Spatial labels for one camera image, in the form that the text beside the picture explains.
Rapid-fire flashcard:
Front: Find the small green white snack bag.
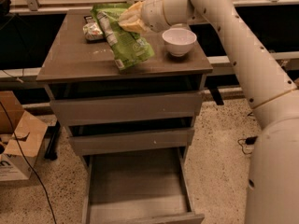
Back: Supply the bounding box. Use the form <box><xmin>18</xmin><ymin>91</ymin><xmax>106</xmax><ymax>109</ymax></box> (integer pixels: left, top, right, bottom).
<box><xmin>83</xmin><ymin>22</ymin><xmax>104</xmax><ymax>41</ymax></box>

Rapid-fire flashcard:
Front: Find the grey middle drawer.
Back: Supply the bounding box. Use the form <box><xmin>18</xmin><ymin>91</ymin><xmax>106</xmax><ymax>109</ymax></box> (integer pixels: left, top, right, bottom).
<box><xmin>69</xmin><ymin>128</ymin><xmax>194</xmax><ymax>156</ymax></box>

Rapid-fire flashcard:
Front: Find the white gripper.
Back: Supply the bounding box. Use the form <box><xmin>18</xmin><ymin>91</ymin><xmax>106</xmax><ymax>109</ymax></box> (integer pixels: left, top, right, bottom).
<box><xmin>119</xmin><ymin>0</ymin><xmax>170</xmax><ymax>34</ymax></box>

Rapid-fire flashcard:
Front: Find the black table leg right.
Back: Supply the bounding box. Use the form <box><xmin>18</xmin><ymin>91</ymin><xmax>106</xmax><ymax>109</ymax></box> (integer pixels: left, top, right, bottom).
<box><xmin>208</xmin><ymin>87</ymin><xmax>224</xmax><ymax>105</ymax></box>

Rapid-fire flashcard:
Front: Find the black table leg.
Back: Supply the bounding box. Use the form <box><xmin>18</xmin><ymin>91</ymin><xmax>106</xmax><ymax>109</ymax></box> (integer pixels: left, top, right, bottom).
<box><xmin>44</xmin><ymin>122</ymin><xmax>61</xmax><ymax>161</ymax></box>
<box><xmin>208</xmin><ymin>87</ymin><xmax>224</xmax><ymax>105</ymax></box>

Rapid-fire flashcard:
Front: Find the black adapter cable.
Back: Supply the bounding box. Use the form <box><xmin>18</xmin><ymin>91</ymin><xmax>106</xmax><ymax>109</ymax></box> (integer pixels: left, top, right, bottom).
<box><xmin>237</xmin><ymin>110</ymin><xmax>255</xmax><ymax>156</ymax></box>

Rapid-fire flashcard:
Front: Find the small black packet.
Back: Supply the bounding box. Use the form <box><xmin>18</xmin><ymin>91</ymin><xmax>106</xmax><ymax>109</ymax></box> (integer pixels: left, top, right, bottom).
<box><xmin>84</xmin><ymin>16</ymin><xmax>94</xmax><ymax>24</ymax></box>

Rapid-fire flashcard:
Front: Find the black power adapter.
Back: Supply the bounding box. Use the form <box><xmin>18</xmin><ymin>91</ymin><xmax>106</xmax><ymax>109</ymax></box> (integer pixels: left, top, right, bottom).
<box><xmin>245</xmin><ymin>136</ymin><xmax>257</xmax><ymax>145</ymax></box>

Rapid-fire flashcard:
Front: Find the brown cardboard box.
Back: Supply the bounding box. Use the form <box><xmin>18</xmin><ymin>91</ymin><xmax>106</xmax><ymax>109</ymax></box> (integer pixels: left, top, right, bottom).
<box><xmin>0</xmin><ymin>91</ymin><xmax>48</xmax><ymax>181</ymax></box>

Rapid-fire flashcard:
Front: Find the grey drawer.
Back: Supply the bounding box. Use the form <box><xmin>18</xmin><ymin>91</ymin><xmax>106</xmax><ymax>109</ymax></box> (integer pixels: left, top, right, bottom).
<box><xmin>69</xmin><ymin>128</ymin><xmax>194</xmax><ymax>156</ymax></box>
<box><xmin>50</xmin><ymin>91</ymin><xmax>202</xmax><ymax>126</ymax></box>
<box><xmin>82</xmin><ymin>147</ymin><xmax>205</xmax><ymax>224</ymax></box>

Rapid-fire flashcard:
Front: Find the green rice chip bag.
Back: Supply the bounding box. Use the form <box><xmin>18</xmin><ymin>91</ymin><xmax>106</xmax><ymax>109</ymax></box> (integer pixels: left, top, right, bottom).
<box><xmin>91</xmin><ymin>3</ymin><xmax>154</xmax><ymax>70</ymax></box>

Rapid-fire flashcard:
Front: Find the black table leg left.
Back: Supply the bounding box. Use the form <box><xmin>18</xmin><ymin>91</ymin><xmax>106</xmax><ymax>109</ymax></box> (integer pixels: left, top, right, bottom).
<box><xmin>44</xmin><ymin>122</ymin><xmax>61</xmax><ymax>161</ymax></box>

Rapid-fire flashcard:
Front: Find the white ceramic bowl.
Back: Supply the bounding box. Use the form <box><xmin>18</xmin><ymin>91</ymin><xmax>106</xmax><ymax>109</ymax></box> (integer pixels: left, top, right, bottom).
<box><xmin>162</xmin><ymin>28</ymin><xmax>197</xmax><ymax>57</ymax></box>

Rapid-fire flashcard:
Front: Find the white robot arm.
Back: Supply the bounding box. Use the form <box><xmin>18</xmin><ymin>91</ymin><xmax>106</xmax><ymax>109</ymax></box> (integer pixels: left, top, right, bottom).
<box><xmin>119</xmin><ymin>0</ymin><xmax>299</xmax><ymax>224</ymax></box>

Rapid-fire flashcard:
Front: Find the grey bottom drawer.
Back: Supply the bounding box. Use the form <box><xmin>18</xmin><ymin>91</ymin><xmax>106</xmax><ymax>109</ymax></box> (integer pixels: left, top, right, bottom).
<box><xmin>82</xmin><ymin>147</ymin><xmax>205</xmax><ymax>224</ymax></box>

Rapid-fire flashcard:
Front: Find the grey drawer cabinet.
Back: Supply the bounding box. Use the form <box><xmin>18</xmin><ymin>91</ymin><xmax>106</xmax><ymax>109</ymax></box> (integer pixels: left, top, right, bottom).
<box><xmin>36</xmin><ymin>6</ymin><xmax>214</xmax><ymax>224</ymax></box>

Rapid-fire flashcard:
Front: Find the grey top drawer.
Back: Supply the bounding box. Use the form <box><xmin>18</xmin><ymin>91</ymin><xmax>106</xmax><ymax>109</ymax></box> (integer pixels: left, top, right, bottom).
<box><xmin>50</xmin><ymin>91</ymin><xmax>202</xmax><ymax>126</ymax></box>

